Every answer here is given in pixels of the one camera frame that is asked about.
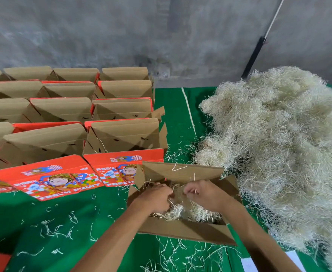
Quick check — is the person's left forearm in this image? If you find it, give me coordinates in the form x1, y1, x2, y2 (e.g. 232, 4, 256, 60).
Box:
70, 204, 155, 272

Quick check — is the person's right hand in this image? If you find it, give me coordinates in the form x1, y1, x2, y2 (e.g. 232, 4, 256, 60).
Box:
183, 179, 235, 214

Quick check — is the person's right forearm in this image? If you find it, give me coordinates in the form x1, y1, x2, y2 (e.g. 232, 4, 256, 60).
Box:
220, 198, 303, 272

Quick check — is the person's left hand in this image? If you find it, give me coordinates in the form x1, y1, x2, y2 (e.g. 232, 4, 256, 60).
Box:
129, 183, 175, 216

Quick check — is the pile of shredded paper filler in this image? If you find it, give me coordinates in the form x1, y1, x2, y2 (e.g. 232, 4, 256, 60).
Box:
193, 66, 332, 272

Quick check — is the group of red fruit boxes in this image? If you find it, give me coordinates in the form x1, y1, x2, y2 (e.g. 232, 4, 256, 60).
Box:
0, 66, 169, 202

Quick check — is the white printed paper sheet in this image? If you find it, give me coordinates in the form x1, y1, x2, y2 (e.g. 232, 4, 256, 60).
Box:
241, 249, 307, 272

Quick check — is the white pole with black grip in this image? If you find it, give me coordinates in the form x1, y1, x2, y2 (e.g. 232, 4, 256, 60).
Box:
241, 0, 286, 80

